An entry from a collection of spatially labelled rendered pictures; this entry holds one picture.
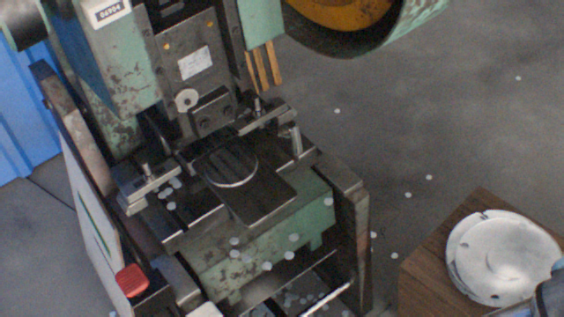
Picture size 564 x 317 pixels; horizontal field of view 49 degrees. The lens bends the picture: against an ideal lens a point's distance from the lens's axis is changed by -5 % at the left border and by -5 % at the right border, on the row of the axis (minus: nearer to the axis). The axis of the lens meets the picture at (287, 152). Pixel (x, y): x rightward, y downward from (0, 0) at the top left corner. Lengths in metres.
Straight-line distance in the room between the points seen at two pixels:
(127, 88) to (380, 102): 1.67
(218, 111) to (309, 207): 0.36
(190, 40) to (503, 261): 0.99
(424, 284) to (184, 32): 0.94
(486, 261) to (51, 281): 1.54
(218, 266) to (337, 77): 1.52
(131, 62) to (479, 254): 1.05
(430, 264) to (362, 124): 0.98
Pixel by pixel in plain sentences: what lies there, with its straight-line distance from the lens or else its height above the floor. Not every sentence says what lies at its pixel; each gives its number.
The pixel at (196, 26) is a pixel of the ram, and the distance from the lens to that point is 1.29.
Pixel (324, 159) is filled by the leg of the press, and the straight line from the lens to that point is 1.65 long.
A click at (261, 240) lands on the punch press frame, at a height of 0.62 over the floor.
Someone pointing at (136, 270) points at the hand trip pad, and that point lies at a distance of 1.40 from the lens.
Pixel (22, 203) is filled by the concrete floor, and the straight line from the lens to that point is 2.78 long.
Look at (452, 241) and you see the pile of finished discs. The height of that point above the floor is 0.39.
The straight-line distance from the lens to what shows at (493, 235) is 1.82.
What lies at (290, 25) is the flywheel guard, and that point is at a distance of 1.61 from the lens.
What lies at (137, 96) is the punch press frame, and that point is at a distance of 1.24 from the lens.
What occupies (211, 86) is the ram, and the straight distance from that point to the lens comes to 1.38.
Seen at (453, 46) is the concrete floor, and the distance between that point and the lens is 3.03.
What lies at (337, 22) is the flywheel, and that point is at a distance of 1.44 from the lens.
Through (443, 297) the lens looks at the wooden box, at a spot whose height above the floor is 0.35.
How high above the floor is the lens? 1.87
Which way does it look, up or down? 47 degrees down
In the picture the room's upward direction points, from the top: 10 degrees counter-clockwise
